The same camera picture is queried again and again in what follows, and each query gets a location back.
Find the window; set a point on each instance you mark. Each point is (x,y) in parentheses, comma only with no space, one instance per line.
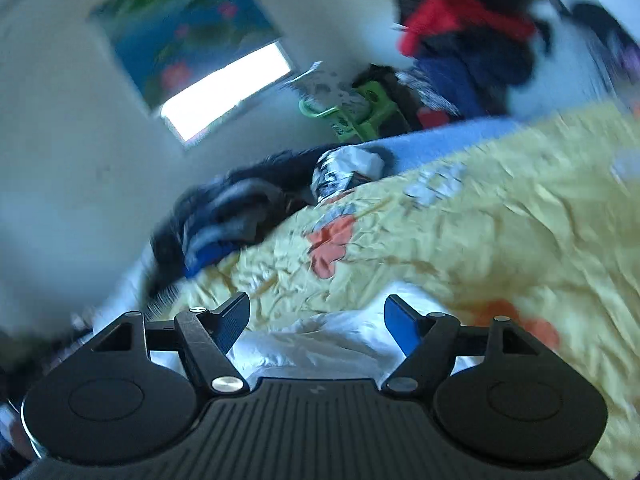
(225,90)

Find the white puffer jacket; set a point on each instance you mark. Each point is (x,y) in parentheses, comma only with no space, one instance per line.
(325,345)

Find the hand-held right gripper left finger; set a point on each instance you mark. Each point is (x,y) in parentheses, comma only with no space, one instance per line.
(232,320)

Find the navy jacket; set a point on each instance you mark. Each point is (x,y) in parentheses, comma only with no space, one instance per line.
(465,75)

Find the light blue blanket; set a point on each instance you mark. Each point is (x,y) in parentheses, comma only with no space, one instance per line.
(450,140)

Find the dark cloth bundle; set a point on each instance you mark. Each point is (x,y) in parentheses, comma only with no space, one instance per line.
(395,95)

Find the zebra striped cloth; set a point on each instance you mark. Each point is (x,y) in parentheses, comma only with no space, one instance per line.
(165,300)

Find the floral pillow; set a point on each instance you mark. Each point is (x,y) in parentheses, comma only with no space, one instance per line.
(325,87)

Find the houndstooth cloth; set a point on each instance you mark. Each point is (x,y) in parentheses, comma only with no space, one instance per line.
(420,85)

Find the yellow printed bedspread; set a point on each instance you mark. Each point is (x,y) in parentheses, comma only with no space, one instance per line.
(500,240)

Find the pale plastic bag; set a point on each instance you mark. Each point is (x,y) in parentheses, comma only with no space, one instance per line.
(550,75)

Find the red jacket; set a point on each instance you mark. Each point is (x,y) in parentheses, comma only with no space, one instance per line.
(450,12)

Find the black bag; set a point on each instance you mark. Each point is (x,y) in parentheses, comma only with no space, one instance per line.
(595,25)

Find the stack of folded dark clothes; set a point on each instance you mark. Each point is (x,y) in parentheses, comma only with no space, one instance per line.
(225,210)

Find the black and white printed garment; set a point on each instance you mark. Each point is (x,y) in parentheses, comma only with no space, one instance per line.
(335,172)

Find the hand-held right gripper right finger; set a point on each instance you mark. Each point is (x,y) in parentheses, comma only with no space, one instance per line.
(402,322)

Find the dark patterned clothes pile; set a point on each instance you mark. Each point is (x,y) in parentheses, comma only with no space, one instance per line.
(285,170)

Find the green plastic chair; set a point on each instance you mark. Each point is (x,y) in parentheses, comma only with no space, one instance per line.
(370,97)

